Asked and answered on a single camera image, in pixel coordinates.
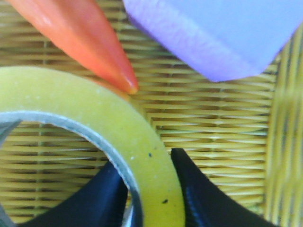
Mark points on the orange toy carrot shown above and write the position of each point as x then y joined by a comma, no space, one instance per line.
81,29

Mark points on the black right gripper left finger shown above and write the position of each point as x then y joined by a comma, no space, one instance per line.
100,203

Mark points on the yellow wicker basket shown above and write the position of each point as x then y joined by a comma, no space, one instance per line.
245,135

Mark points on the purple foam cube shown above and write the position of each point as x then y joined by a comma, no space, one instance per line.
220,39

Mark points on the yellow tape roll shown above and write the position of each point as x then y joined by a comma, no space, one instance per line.
107,121

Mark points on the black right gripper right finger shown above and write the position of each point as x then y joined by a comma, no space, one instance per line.
205,204

